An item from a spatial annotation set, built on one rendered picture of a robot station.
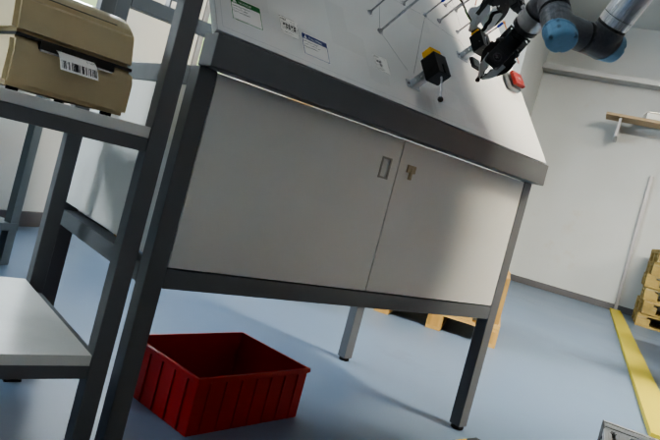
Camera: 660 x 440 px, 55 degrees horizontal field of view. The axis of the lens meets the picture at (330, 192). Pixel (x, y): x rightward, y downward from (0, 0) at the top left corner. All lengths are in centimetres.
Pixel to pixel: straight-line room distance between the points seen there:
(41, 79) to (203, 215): 40
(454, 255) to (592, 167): 674
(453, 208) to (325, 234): 45
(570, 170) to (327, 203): 716
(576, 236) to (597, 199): 52
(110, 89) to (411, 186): 81
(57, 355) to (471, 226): 115
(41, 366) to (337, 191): 71
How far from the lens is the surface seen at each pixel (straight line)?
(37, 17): 117
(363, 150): 151
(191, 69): 128
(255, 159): 133
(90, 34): 119
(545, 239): 845
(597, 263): 844
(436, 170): 170
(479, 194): 186
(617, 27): 167
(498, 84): 205
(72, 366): 123
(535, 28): 173
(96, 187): 160
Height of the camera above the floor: 65
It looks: 1 degrees down
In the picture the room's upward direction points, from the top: 15 degrees clockwise
